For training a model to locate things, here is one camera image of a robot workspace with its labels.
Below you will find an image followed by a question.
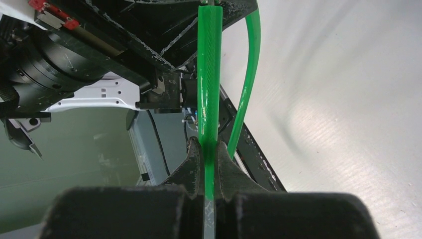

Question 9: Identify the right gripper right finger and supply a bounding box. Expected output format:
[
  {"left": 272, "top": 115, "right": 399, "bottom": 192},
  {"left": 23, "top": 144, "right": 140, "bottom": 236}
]
[{"left": 214, "top": 142, "right": 379, "bottom": 239}]

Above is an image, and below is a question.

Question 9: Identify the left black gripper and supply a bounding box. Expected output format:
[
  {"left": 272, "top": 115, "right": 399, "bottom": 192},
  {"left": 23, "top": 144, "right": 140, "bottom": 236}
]
[{"left": 0, "top": 0, "right": 259, "bottom": 115}]

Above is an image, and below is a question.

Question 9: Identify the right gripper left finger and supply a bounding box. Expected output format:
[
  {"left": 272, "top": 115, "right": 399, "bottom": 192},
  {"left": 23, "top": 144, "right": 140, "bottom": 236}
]
[{"left": 38, "top": 137, "right": 205, "bottom": 239}]

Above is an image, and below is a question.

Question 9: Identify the green cable lock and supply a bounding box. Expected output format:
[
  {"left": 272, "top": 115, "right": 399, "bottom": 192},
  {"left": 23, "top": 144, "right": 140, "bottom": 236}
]
[{"left": 197, "top": 3, "right": 261, "bottom": 201}]

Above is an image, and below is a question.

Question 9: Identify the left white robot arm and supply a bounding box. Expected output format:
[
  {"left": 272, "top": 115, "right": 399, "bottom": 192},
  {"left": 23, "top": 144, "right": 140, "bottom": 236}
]
[{"left": 0, "top": 0, "right": 210, "bottom": 156}]

